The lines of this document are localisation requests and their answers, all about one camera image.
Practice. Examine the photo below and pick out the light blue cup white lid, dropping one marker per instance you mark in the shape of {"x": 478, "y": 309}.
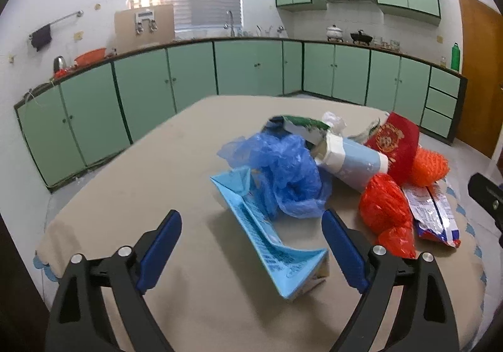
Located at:
{"x": 357, "y": 163}

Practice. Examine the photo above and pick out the green base cabinets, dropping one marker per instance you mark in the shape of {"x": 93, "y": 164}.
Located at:
{"x": 243, "y": 65}

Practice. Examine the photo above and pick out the silver snack wrapper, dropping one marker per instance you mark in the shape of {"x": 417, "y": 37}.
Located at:
{"x": 432, "y": 214}

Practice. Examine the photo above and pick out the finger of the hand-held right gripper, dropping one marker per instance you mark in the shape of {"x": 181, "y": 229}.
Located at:
{"x": 487, "y": 193}

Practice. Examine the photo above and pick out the metal faucet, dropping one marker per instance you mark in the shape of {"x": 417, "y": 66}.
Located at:
{"x": 230, "y": 22}

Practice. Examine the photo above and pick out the dark towel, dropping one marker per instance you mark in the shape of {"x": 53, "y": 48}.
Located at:
{"x": 41, "y": 37}

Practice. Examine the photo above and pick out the clear packet green edge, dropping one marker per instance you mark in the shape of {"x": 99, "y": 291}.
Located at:
{"x": 363, "y": 134}

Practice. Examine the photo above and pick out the wooden door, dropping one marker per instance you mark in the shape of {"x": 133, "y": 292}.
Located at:
{"x": 479, "y": 81}

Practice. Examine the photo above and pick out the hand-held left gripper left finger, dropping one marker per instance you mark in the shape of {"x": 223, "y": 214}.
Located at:
{"x": 165, "y": 242}

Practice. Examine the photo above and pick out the orange basin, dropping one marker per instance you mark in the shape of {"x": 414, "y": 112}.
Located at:
{"x": 90, "y": 56}

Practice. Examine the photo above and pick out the green and white carton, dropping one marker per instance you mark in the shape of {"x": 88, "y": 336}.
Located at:
{"x": 302, "y": 126}

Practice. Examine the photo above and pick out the white cooking pot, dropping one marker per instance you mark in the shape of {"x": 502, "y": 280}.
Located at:
{"x": 333, "y": 33}

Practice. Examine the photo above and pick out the blue plastic bag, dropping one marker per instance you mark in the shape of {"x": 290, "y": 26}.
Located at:
{"x": 287, "y": 171}

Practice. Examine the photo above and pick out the red pouch gold print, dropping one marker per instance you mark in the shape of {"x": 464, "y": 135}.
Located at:
{"x": 397, "y": 143}

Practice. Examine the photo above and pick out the black wok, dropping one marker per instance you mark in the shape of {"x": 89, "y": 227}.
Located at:
{"x": 360, "y": 37}

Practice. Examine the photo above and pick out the light blue carton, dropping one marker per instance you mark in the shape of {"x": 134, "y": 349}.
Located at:
{"x": 259, "y": 226}

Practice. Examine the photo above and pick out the orange-red plastic bag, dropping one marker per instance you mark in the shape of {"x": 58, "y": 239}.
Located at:
{"x": 383, "y": 206}

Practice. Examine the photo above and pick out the white hook rack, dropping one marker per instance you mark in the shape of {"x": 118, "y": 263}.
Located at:
{"x": 144, "y": 18}

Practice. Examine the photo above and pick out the orange mesh net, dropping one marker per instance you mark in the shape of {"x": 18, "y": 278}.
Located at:
{"x": 430, "y": 165}

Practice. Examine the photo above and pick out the metal kettle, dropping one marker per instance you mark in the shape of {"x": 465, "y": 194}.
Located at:
{"x": 59, "y": 66}

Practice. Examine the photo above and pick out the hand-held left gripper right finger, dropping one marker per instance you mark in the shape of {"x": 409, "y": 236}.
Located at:
{"x": 340, "y": 246}

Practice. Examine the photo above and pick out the metal towel bar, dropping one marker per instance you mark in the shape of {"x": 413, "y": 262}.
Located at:
{"x": 59, "y": 20}

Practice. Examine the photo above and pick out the wooden cutting board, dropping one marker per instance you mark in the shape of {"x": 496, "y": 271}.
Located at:
{"x": 125, "y": 33}

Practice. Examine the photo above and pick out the white plastic bag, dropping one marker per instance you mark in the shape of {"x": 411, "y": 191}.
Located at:
{"x": 334, "y": 122}

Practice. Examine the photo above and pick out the green bottle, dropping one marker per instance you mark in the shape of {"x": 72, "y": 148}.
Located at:
{"x": 455, "y": 57}

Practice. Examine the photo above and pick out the row of glass jars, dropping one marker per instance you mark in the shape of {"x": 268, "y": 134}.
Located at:
{"x": 387, "y": 44}

